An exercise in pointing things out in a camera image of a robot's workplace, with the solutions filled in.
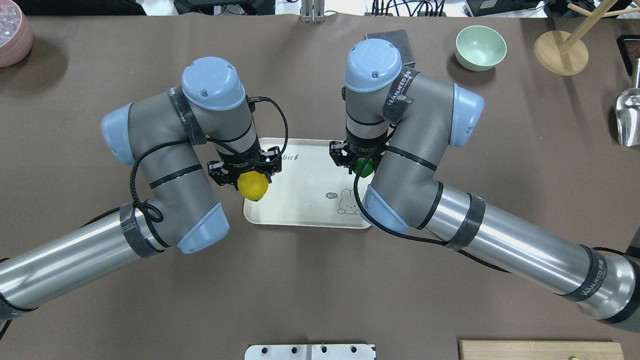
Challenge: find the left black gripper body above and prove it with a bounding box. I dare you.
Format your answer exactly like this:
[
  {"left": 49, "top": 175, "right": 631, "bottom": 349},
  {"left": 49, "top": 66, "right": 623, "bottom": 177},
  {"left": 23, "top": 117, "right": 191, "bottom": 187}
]
[{"left": 215, "top": 147, "right": 271, "bottom": 178}]

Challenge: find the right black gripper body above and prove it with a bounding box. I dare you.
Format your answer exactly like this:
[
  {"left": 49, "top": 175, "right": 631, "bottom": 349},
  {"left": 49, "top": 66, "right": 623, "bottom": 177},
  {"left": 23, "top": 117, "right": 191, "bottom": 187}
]
[{"left": 339, "top": 137, "right": 390, "bottom": 168}]

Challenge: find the green lime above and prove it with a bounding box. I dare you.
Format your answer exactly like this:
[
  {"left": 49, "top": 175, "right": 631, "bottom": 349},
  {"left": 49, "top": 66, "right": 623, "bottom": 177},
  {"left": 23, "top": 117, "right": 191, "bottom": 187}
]
[{"left": 351, "top": 157, "right": 375, "bottom": 178}]

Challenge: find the yellow lemon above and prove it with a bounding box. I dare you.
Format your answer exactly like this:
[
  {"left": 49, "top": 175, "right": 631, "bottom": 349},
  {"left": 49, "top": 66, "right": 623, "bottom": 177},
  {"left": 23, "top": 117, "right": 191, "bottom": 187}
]
[{"left": 237, "top": 171, "right": 269, "bottom": 202}]

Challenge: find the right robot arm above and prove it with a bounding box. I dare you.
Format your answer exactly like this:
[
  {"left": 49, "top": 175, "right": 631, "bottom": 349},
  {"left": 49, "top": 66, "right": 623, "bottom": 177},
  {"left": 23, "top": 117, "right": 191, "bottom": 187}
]
[{"left": 329, "top": 38, "right": 640, "bottom": 332}]

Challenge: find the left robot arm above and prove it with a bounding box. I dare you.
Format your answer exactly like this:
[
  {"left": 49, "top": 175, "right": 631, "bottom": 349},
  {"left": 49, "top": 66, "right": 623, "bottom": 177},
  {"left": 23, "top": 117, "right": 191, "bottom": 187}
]
[{"left": 1, "top": 56, "right": 284, "bottom": 322}]

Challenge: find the cream rabbit tray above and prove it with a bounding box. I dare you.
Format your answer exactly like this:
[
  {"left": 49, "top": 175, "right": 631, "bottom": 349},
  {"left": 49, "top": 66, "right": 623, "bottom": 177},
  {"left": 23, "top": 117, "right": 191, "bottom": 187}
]
[{"left": 243, "top": 138, "right": 370, "bottom": 229}]

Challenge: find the grey folded cloth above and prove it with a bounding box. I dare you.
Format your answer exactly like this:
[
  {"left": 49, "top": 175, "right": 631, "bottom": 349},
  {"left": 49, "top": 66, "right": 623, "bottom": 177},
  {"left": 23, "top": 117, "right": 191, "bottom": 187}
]
[{"left": 365, "top": 29, "right": 416, "bottom": 68}]

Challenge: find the mint green bowl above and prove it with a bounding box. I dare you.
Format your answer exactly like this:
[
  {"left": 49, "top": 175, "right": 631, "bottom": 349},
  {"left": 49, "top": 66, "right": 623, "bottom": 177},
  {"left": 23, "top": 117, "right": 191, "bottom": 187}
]
[{"left": 455, "top": 25, "right": 507, "bottom": 72}]

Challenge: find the bamboo cutting board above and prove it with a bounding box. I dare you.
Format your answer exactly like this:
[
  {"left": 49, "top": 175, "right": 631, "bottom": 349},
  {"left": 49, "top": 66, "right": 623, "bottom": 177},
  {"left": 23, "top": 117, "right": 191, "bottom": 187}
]
[{"left": 459, "top": 340, "right": 625, "bottom": 360}]

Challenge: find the wooden stand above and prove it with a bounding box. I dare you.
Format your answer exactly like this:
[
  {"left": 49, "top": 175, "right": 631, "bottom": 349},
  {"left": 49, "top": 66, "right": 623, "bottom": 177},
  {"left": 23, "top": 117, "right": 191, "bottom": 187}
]
[{"left": 534, "top": 0, "right": 640, "bottom": 76}]

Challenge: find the pink textured bowl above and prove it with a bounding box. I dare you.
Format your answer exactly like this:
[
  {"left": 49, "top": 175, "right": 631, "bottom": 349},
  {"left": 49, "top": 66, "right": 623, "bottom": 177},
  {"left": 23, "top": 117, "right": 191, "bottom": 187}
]
[{"left": 0, "top": 0, "right": 34, "bottom": 68}]

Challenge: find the metal scoop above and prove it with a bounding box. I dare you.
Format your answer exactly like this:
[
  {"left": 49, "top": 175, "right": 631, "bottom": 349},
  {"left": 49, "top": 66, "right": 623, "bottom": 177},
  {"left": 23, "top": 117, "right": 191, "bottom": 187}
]
[{"left": 615, "top": 59, "right": 640, "bottom": 147}]

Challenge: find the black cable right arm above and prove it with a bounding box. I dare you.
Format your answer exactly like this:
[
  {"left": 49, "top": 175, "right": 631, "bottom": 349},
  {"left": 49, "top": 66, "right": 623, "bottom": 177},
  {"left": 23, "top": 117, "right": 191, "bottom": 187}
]
[{"left": 342, "top": 85, "right": 511, "bottom": 273}]

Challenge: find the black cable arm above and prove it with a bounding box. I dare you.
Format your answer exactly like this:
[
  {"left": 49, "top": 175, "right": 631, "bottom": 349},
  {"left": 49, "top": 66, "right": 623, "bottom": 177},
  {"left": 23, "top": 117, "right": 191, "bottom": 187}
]
[
  {"left": 0, "top": 96, "right": 290, "bottom": 341},
  {"left": 342, "top": 85, "right": 511, "bottom": 273}
]

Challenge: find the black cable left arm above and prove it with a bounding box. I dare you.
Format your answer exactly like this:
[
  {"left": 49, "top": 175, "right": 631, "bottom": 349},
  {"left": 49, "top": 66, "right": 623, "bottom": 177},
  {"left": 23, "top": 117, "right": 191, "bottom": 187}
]
[{"left": 0, "top": 96, "right": 290, "bottom": 341}]

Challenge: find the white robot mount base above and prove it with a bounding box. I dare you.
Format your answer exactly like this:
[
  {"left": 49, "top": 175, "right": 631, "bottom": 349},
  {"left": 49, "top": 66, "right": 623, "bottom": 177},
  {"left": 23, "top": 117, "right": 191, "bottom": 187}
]
[{"left": 244, "top": 343, "right": 378, "bottom": 360}]

